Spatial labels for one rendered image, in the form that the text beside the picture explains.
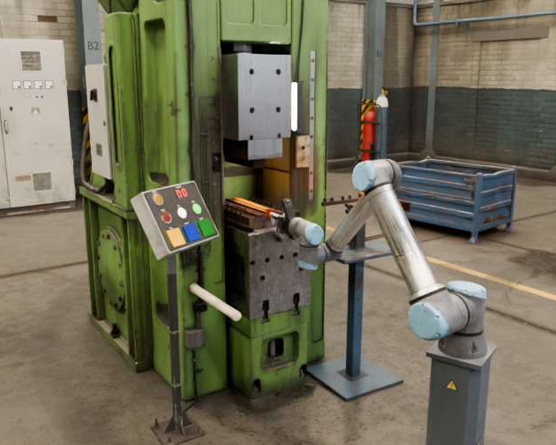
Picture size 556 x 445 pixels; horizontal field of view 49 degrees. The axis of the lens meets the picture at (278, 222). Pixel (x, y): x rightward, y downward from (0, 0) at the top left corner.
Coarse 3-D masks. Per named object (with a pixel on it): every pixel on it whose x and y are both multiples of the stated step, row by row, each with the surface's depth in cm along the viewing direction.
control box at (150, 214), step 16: (144, 192) 249; (160, 192) 256; (176, 192) 263; (192, 192) 272; (144, 208) 249; (160, 208) 252; (176, 208) 259; (192, 208) 267; (144, 224) 251; (160, 224) 249; (176, 224) 256; (160, 240) 248; (208, 240) 272; (160, 256) 250
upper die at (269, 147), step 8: (224, 144) 310; (232, 144) 303; (240, 144) 297; (248, 144) 291; (256, 144) 293; (264, 144) 296; (272, 144) 298; (280, 144) 301; (224, 152) 311; (232, 152) 304; (240, 152) 298; (248, 152) 292; (256, 152) 294; (264, 152) 297; (272, 152) 299; (280, 152) 302
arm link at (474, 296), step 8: (448, 288) 235; (456, 288) 231; (464, 288) 232; (472, 288) 232; (480, 288) 233; (464, 296) 230; (472, 296) 229; (480, 296) 230; (464, 304) 227; (472, 304) 229; (480, 304) 231; (472, 312) 229; (480, 312) 232; (472, 320) 230; (480, 320) 233; (464, 328) 233; (472, 328) 233; (480, 328) 234
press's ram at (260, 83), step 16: (224, 64) 290; (240, 64) 280; (256, 64) 285; (272, 64) 289; (288, 64) 294; (224, 80) 292; (240, 80) 282; (256, 80) 286; (272, 80) 291; (288, 80) 296; (224, 96) 294; (240, 96) 283; (256, 96) 288; (272, 96) 293; (288, 96) 298; (224, 112) 296; (240, 112) 285; (256, 112) 290; (272, 112) 295; (288, 112) 300; (224, 128) 298; (240, 128) 287; (256, 128) 291; (272, 128) 296; (288, 128) 301
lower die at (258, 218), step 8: (224, 200) 336; (232, 200) 332; (248, 200) 335; (224, 208) 321; (240, 208) 316; (248, 208) 316; (256, 208) 311; (248, 216) 302; (256, 216) 302; (264, 216) 304; (248, 224) 300; (256, 224) 302; (264, 224) 305; (272, 224) 308
